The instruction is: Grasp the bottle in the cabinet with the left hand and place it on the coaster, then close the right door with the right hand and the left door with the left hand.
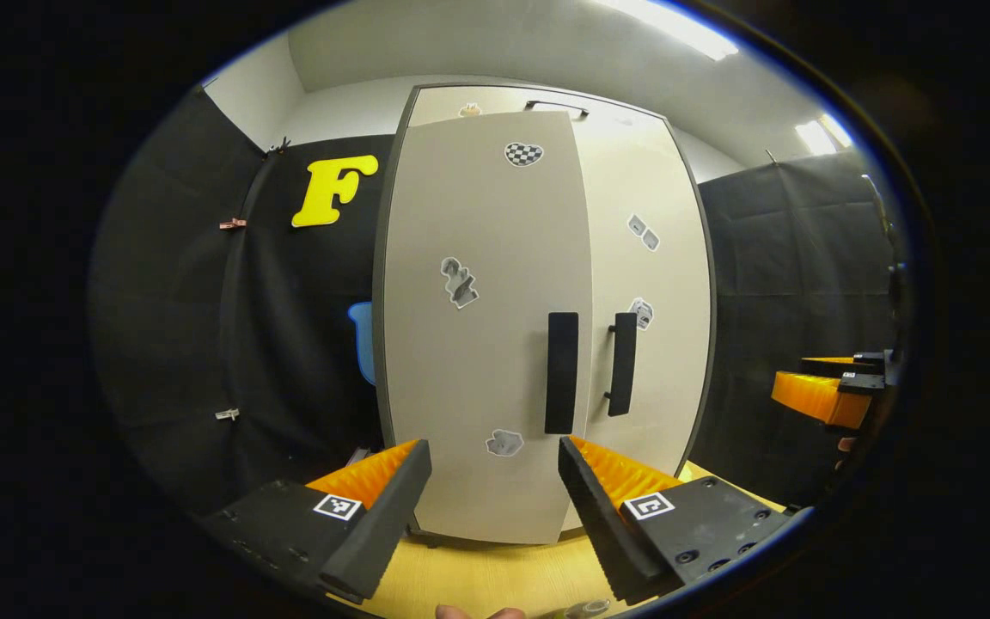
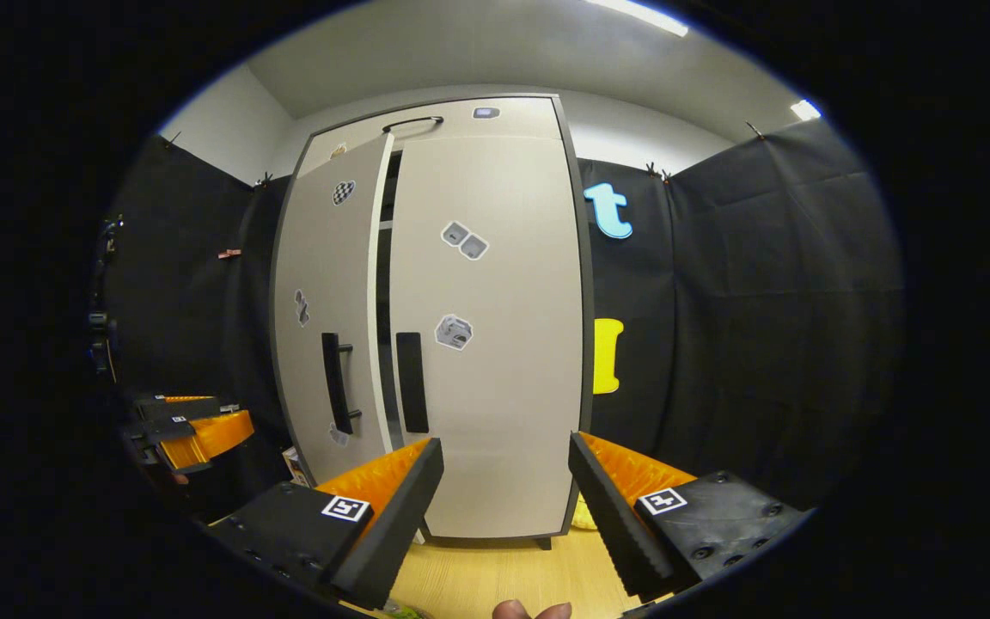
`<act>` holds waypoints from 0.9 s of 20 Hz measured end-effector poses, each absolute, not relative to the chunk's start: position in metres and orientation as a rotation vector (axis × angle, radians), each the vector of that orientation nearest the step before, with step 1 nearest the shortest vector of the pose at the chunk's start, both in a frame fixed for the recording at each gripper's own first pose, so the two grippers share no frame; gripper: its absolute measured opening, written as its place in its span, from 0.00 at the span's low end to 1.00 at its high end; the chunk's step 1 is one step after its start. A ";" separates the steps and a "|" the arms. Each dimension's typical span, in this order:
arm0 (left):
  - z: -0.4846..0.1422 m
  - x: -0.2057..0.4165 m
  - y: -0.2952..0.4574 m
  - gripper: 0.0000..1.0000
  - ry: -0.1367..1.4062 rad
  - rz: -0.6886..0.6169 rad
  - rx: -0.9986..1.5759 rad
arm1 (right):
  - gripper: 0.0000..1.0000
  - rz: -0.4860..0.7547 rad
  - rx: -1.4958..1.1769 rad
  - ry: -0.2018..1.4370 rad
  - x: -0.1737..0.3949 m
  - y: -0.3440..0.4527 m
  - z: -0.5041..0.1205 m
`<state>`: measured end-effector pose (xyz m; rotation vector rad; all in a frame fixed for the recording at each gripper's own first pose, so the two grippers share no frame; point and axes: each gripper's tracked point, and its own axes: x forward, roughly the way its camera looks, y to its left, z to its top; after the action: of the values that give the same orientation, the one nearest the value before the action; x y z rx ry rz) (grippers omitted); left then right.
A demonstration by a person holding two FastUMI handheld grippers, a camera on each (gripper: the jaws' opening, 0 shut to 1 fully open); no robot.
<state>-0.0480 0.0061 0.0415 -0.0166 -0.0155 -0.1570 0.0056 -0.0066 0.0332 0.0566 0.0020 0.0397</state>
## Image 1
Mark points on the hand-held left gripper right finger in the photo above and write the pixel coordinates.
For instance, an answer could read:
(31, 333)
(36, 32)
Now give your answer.
(602, 516)

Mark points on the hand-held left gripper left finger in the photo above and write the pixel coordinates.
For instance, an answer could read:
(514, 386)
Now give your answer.
(375, 533)

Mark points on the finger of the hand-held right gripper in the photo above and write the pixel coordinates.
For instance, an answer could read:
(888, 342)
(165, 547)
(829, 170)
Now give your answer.
(817, 397)
(864, 363)

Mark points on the white cabinet door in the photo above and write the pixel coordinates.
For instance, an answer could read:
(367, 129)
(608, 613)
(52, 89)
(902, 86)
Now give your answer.
(658, 284)
(478, 361)

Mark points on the white clip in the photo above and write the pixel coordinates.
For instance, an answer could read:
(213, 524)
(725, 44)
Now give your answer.
(227, 414)

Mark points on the ceiling light panel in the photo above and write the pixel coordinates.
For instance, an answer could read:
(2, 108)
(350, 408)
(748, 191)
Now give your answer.
(839, 129)
(813, 137)

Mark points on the red clip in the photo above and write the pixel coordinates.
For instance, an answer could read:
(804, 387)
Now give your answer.
(233, 224)

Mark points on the black clip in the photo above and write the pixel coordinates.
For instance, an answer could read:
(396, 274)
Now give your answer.
(280, 144)

